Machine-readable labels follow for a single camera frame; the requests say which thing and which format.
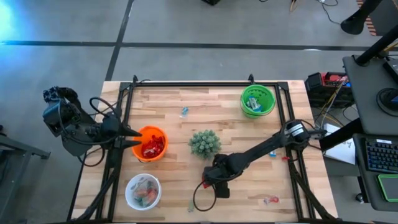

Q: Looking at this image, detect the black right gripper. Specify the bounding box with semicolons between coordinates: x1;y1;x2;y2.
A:
203;153;243;199

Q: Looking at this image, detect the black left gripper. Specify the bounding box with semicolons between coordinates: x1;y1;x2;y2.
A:
98;115;144;150

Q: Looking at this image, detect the red wrapped hard candy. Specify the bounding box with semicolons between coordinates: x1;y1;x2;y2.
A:
262;194;280;205

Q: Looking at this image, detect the orange pumpkin face bucket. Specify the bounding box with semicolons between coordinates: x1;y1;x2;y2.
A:
131;125;169;163

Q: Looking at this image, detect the faux succulent in patterned pot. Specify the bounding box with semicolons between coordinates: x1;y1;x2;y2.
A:
187;129;223;162

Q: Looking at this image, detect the white plastic bowl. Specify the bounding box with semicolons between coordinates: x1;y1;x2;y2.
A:
124;173;162;211

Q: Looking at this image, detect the green plastic bucket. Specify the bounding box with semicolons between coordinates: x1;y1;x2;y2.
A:
239;83;277;119

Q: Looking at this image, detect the grey metal stand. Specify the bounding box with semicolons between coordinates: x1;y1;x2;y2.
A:
0;124;52;224

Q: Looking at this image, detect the white paper sheet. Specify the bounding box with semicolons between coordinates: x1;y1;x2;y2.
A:
322;123;357;166

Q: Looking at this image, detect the black pole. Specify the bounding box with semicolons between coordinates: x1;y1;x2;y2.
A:
319;117;364;152
354;24;398;67

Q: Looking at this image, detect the red and black device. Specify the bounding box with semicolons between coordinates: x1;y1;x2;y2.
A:
304;71;355;108

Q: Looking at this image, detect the black keyboard with blue light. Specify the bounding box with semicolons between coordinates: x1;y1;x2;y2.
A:
364;138;398;174

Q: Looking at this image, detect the grey desk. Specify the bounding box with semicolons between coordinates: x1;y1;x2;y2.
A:
341;54;398;212

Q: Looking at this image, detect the black pad with green edge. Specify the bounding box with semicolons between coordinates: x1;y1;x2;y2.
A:
377;173;398;203

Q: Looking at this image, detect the black desktop device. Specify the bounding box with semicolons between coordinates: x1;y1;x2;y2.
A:
382;57;398;85

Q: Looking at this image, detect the black stand foot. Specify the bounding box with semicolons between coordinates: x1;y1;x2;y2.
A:
340;0;384;35

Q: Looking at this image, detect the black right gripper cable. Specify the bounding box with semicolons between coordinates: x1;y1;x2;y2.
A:
192;180;218;213

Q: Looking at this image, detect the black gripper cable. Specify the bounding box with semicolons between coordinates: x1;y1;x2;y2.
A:
76;96;123;168
192;180;218;213

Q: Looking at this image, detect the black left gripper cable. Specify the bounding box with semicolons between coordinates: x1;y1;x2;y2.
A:
76;96;123;168

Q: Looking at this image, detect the black aluminium table frame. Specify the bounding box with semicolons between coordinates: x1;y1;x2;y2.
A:
67;74;340;224

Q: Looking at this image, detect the black side bracket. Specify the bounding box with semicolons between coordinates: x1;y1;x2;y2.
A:
306;128;327;139

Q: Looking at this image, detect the black coiled cable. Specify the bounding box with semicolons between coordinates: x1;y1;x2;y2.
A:
375;86;398;118

